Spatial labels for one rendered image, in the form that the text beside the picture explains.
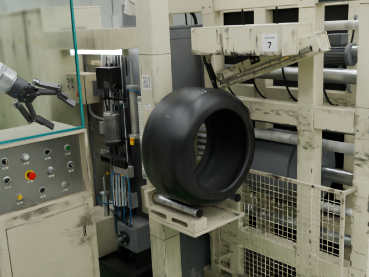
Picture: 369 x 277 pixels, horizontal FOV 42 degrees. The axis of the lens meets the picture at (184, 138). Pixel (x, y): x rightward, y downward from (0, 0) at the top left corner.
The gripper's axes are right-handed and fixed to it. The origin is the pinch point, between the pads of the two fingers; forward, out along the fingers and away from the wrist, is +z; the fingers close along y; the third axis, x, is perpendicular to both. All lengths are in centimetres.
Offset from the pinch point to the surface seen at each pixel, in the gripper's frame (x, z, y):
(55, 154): -54, 30, 63
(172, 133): -26, 53, -4
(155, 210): -28, 82, 42
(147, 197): -34, 76, 41
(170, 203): -25, 82, 31
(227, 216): -24, 111, 18
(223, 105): -43, 69, -23
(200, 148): -76, 103, 23
